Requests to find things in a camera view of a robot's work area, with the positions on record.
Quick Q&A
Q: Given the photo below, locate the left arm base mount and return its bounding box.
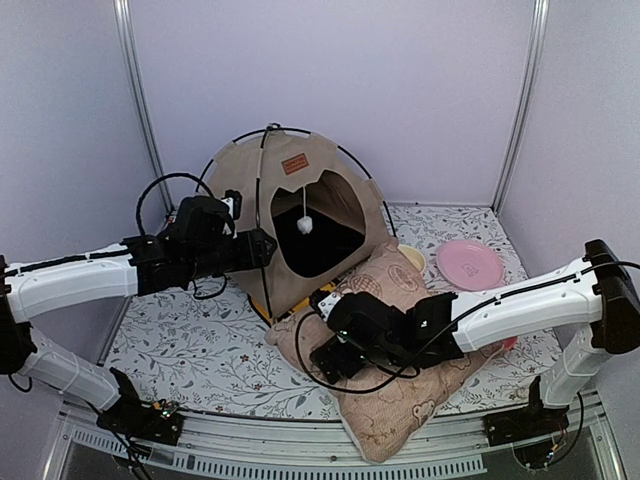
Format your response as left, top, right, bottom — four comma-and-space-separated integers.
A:
96, 368, 184, 446

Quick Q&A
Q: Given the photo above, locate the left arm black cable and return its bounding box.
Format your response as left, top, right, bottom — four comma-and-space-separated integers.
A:
134, 172, 211, 241

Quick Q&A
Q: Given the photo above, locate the beige fabric pet tent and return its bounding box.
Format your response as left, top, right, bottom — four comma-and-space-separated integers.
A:
202, 124, 396, 323

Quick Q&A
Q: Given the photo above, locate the white pompom toy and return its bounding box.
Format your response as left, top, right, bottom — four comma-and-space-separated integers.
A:
296, 186, 313, 235

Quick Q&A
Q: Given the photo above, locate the cream small bowl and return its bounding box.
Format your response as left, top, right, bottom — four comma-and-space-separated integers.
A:
398, 244, 426, 274

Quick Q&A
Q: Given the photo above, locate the left aluminium frame post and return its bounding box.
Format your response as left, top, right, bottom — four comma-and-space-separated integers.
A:
112, 0, 174, 221

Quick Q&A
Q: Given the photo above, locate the pink cat-ear bowl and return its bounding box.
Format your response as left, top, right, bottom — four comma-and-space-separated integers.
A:
502, 337, 518, 351

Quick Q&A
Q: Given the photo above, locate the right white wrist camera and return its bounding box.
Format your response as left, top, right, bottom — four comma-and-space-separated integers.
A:
309, 289, 343, 322

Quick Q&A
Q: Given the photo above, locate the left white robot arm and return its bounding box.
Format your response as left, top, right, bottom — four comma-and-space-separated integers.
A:
1, 192, 277, 434

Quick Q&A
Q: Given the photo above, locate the yellow double bowl holder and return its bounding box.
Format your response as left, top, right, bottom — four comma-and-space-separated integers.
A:
247, 295, 310, 325

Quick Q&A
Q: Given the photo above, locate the aluminium frame post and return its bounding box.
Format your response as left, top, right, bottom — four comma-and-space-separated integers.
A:
112, 0, 174, 221
491, 0, 550, 216

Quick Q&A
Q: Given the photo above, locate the front aluminium table rail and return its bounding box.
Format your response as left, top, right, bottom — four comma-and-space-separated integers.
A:
44, 389, 626, 480

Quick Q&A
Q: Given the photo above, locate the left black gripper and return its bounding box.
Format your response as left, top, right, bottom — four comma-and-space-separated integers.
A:
186, 226, 277, 282

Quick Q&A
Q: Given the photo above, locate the right aluminium frame post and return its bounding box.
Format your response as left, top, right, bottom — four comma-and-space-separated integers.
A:
491, 0, 550, 216

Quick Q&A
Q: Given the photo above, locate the brown patterned pet cushion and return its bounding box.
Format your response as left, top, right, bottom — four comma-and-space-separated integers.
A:
266, 240, 503, 463

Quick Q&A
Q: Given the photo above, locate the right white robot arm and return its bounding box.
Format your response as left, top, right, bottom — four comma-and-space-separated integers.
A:
310, 240, 639, 436

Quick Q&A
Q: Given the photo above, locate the pink flat plate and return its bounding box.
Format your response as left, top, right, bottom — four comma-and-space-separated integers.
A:
436, 240, 505, 291

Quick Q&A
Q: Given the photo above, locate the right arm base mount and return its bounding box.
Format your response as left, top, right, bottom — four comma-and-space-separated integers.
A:
483, 376, 569, 470

